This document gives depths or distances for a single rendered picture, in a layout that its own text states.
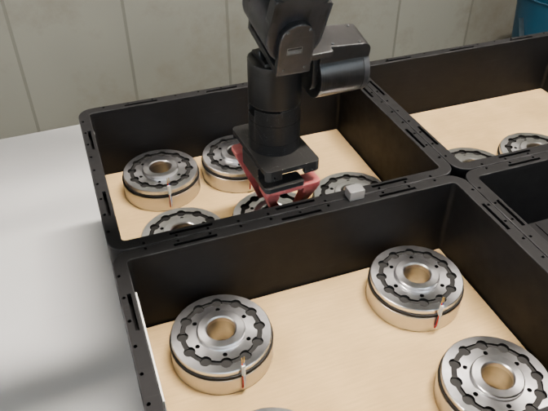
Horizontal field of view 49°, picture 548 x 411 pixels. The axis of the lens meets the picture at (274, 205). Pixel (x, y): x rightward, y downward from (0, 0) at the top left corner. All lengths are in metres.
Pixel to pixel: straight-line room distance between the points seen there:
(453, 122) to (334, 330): 0.49
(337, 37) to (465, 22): 2.50
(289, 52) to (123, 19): 1.87
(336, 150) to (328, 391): 0.42
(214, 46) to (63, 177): 1.50
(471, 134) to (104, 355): 0.64
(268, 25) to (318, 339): 0.32
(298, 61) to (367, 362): 0.31
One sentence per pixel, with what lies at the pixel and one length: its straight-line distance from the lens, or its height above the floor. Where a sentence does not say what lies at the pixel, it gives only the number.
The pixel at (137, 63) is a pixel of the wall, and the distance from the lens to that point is 2.49.
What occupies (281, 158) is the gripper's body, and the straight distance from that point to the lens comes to 0.66.
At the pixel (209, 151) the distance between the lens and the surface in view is 0.86.
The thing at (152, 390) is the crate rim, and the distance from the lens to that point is 0.50.
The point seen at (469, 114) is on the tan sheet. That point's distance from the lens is 1.06.
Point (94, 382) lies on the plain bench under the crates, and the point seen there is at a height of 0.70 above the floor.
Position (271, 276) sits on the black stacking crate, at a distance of 0.67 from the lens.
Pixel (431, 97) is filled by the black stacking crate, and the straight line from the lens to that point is 1.04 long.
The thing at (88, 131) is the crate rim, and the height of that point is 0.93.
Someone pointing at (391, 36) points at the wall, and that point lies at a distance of 2.90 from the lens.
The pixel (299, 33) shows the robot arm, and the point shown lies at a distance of 0.57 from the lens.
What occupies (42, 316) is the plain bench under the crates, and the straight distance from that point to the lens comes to 0.90.
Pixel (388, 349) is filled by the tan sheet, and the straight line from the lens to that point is 0.65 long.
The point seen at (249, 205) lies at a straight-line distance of 0.76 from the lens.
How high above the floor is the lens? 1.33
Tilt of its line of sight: 39 degrees down
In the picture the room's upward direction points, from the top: straight up
